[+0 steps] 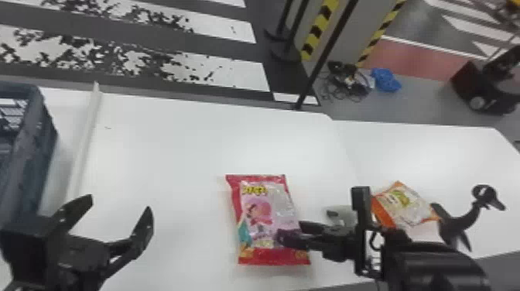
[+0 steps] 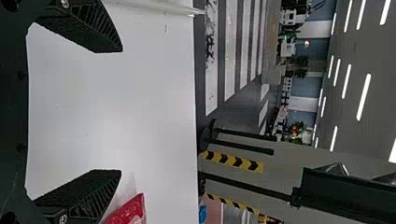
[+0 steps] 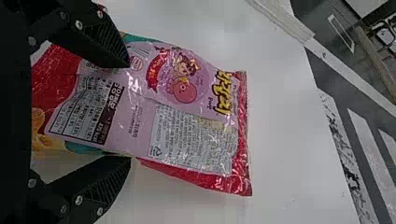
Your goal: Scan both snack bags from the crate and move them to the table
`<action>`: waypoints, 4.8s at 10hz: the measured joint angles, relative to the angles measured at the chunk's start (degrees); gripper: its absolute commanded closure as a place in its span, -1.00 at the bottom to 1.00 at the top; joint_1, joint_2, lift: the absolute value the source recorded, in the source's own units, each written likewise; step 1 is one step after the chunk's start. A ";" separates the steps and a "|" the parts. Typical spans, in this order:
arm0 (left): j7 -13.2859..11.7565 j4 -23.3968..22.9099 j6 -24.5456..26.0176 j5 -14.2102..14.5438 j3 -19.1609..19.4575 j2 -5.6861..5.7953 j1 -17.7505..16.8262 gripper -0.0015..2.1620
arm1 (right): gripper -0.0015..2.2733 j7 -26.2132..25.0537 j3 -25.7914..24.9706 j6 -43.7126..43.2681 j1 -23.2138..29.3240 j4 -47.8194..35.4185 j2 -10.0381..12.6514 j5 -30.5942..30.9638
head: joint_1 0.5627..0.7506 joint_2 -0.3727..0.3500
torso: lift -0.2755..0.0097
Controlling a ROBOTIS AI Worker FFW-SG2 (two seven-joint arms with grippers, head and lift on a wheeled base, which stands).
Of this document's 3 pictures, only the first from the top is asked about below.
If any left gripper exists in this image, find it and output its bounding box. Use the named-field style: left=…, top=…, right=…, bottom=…
left=42, top=193, right=155, bottom=291

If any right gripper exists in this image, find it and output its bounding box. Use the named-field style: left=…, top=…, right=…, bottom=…
left=275, top=220, right=358, bottom=263

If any red snack packet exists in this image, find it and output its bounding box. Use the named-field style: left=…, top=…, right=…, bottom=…
left=225, top=173, right=312, bottom=267

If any blue basket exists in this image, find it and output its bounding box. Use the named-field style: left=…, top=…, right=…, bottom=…
left=0, top=80, right=59, bottom=229

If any orange snack packet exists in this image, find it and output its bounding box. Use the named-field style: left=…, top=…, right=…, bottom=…
left=371, top=180, right=442, bottom=231

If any black stand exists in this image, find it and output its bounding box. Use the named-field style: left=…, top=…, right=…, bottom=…
left=429, top=183, right=507, bottom=252

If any blue bag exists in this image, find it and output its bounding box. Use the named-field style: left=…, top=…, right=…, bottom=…
left=370, top=67, right=402, bottom=94

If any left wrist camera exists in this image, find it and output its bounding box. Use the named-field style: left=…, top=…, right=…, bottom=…
left=0, top=214, right=56, bottom=271

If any black cable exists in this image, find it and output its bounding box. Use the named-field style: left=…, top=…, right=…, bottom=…
left=315, top=60, right=371, bottom=104

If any striped post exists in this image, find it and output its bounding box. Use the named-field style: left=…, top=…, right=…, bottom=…
left=356, top=0, right=408, bottom=69
left=299, top=0, right=340, bottom=63

